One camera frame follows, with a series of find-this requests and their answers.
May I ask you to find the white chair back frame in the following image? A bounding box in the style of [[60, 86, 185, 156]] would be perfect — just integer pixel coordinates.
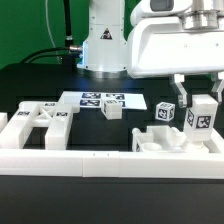
[[0, 101, 80, 150]]

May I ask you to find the white U-shaped obstacle fence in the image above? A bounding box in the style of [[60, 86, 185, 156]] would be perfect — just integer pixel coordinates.
[[0, 113, 224, 179]]

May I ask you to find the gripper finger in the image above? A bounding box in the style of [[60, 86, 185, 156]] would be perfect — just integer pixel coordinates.
[[211, 71, 224, 102], [170, 74, 188, 108]]

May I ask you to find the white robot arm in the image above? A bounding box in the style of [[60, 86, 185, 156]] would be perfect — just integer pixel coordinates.
[[78, 0, 224, 107]]

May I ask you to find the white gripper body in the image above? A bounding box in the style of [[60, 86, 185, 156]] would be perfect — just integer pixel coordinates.
[[127, 17, 224, 78]]

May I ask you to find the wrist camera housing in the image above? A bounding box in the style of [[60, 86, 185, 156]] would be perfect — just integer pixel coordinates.
[[130, 0, 193, 26]]

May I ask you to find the white chair seat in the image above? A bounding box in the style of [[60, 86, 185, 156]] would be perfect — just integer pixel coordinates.
[[132, 125, 224, 153]]

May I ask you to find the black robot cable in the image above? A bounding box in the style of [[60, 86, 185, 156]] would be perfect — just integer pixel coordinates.
[[20, 0, 84, 64]]

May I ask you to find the white sheet with markers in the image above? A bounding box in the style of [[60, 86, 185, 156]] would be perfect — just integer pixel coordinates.
[[59, 91, 147, 110]]

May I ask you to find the thin white cable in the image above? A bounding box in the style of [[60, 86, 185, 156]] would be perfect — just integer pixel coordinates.
[[45, 0, 63, 64]]

